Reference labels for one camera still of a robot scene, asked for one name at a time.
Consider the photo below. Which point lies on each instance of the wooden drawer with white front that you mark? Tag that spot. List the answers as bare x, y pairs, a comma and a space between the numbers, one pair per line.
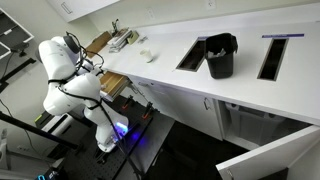
113, 83

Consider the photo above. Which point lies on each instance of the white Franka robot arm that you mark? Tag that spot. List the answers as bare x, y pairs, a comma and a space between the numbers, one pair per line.
60, 60

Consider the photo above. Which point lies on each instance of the black landfill trash bin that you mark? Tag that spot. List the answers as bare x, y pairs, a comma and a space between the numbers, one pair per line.
220, 66

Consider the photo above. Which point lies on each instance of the crumpled white paper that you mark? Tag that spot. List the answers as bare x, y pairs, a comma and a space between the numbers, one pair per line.
216, 53

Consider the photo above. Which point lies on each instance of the grey waste bin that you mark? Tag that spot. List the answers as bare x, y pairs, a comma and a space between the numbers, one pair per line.
246, 123

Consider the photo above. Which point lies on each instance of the open white cabinet door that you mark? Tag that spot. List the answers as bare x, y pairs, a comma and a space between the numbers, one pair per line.
266, 156

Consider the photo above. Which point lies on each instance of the closed white cabinet door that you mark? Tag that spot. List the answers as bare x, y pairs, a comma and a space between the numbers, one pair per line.
186, 106

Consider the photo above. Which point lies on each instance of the blue strip label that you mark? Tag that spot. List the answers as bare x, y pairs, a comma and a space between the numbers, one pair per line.
202, 38
283, 35

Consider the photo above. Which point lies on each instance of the brown cardboard box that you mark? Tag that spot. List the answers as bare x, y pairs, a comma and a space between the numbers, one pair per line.
98, 43

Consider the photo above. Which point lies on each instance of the black mounting board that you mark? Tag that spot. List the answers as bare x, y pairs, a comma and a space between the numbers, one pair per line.
83, 166

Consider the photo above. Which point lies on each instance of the black controller box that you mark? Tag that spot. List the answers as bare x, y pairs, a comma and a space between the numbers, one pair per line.
43, 120

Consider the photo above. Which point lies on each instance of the black stand bar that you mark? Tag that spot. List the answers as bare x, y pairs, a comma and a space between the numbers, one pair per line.
33, 130

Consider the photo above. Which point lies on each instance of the black device with blue light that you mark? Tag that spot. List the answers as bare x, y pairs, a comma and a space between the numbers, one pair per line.
50, 175

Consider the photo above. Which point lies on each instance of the black floor stand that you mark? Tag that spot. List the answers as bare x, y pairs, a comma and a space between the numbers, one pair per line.
18, 47

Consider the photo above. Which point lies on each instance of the white framed black panel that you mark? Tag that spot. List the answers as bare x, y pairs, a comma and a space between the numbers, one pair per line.
13, 35

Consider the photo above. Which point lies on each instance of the white wall outlet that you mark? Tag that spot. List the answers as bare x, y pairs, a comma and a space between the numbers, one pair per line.
210, 4
151, 14

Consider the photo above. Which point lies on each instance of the white wall cabinet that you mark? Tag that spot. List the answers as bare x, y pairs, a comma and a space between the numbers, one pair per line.
83, 6

